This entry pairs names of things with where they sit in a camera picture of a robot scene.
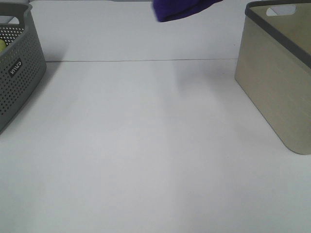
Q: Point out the purple towel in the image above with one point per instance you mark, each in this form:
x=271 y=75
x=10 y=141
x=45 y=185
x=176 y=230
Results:
x=169 y=10

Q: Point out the beige plastic basket grey rim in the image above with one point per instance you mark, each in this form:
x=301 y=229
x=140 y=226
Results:
x=274 y=67

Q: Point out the grey perforated plastic basket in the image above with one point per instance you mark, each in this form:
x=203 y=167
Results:
x=22 y=62

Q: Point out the yellow-green cloth in basket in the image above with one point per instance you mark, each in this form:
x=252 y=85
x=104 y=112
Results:
x=2 y=45

